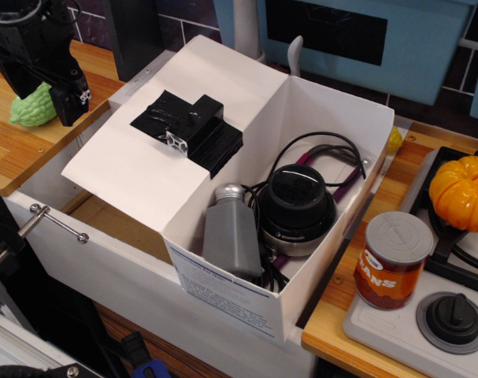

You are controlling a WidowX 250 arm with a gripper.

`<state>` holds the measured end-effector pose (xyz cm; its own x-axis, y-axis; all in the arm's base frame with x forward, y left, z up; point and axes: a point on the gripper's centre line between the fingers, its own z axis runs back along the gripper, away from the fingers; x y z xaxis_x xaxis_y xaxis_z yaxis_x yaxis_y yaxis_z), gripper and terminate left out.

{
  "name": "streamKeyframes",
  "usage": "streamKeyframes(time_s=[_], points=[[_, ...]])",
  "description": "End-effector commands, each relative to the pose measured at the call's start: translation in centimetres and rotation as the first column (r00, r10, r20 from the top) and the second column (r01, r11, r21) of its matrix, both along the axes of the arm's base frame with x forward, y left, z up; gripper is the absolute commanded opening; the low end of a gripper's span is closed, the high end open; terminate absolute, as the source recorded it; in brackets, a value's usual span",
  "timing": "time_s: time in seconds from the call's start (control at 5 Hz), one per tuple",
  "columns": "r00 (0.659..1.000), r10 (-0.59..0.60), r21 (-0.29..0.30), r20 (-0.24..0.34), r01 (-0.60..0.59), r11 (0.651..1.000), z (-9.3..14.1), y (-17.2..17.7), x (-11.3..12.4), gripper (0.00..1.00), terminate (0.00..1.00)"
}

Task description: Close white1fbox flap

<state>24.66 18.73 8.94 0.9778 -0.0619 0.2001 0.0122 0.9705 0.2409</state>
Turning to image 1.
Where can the yellow toy vegetable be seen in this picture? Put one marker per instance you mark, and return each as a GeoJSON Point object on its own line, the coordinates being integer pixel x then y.
{"type": "Point", "coordinates": [395, 140]}

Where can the black 3D mouse puck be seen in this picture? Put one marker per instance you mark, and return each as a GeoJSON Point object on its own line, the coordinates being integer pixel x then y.
{"type": "Point", "coordinates": [296, 211]}

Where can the black stove grate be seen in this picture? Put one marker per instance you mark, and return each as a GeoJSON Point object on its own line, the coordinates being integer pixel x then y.
{"type": "Point", "coordinates": [447, 260]}

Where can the black handle block on flap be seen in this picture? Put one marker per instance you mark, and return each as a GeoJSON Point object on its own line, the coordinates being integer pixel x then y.
{"type": "Point", "coordinates": [198, 131]}

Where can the aluminium frame rail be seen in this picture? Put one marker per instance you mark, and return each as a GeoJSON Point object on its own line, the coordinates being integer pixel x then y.
{"type": "Point", "coordinates": [20, 346]}

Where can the black clamp with blue handle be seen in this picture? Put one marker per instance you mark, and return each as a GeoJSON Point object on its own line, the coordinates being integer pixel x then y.
{"type": "Point", "coordinates": [143, 365]}

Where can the dark grey post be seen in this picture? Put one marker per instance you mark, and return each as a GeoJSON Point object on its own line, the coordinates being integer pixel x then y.
{"type": "Point", "coordinates": [135, 34]}

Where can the toy beans can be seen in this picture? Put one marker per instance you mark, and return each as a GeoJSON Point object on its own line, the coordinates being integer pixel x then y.
{"type": "Point", "coordinates": [392, 259]}

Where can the grey plastic bottle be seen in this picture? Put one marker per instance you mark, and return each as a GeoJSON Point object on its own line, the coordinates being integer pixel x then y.
{"type": "Point", "coordinates": [230, 235]}

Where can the white toy stove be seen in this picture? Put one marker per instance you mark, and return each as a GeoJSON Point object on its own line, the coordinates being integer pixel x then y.
{"type": "Point", "coordinates": [395, 334]}

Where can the white toy sink basin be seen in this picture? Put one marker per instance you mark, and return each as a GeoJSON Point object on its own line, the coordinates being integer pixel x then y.
{"type": "Point", "coordinates": [238, 328]}

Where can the black stove knob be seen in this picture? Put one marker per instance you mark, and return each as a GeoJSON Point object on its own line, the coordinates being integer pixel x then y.
{"type": "Point", "coordinates": [449, 322]}

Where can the blue toy oven cabinet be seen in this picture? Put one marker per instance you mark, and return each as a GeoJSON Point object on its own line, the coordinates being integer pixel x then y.
{"type": "Point", "coordinates": [407, 51]}

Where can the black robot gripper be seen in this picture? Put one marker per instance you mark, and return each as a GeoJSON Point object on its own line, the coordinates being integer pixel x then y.
{"type": "Point", "coordinates": [35, 41]}

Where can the orange toy pumpkin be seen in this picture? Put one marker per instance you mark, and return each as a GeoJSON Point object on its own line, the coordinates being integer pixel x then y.
{"type": "Point", "coordinates": [454, 193]}

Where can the white cardboard box with flap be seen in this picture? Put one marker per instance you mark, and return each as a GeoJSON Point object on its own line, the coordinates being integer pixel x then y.
{"type": "Point", "coordinates": [280, 117]}

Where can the metal clamp screw bar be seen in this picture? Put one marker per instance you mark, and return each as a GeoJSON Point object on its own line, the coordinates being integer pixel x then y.
{"type": "Point", "coordinates": [38, 213]}

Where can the grey toy faucet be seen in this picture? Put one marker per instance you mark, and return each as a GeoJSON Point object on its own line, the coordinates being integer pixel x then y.
{"type": "Point", "coordinates": [293, 55]}

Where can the maroon stethoscope tube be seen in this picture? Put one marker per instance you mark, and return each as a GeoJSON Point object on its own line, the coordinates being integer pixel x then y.
{"type": "Point", "coordinates": [271, 262]}

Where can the green toy bitter gourd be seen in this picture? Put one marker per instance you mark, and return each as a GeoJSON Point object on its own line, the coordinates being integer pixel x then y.
{"type": "Point", "coordinates": [35, 110]}

